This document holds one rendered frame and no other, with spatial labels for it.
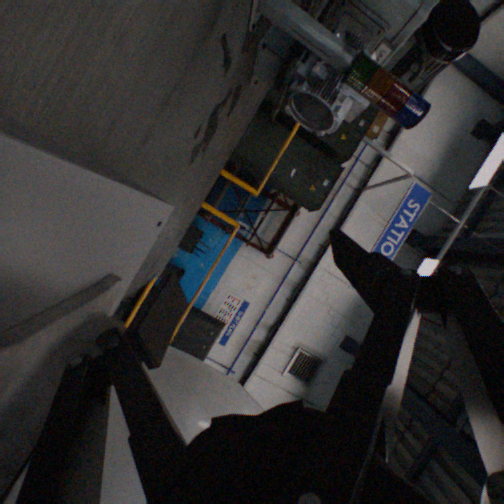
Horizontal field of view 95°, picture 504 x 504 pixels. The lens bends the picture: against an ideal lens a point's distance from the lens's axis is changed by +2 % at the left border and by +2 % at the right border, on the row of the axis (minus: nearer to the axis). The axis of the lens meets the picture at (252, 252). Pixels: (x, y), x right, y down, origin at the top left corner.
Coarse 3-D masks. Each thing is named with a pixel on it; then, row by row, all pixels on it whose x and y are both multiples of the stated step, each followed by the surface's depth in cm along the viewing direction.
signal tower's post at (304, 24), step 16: (256, 0) 44; (272, 0) 45; (288, 0) 46; (256, 16) 49; (272, 16) 47; (288, 16) 46; (304, 16) 46; (288, 32) 48; (304, 32) 46; (320, 32) 47; (320, 48) 48; (336, 48) 47; (352, 48) 48; (336, 64) 49; (352, 64) 48
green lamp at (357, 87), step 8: (368, 56) 47; (360, 64) 47; (368, 64) 47; (376, 64) 47; (352, 72) 48; (360, 72) 48; (368, 72) 47; (352, 80) 49; (360, 80) 48; (368, 80) 48; (352, 88) 51; (360, 88) 50
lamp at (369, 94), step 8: (376, 72) 47; (384, 72) 47; (376, 80) 48; (384, 80) 48; (392, 80) 48; (368, 88) 49; (376, 88) 49; (384, 88) 48; (368, 96) 50; (376, 96) 50
